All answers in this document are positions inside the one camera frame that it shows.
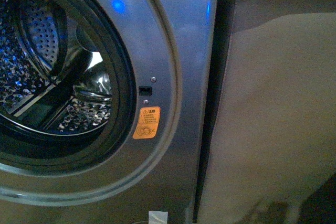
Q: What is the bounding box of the grey front-load washing machine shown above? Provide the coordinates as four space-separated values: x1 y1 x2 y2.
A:
1 0 216 223

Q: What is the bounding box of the orange warning sticker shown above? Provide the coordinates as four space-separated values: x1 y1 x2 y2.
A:
133 106 161 140

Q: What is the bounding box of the white tape label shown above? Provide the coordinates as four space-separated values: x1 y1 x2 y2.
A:
148 211 169 224

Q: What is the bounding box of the grey side panel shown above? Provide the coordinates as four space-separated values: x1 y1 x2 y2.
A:
195 0 335 223

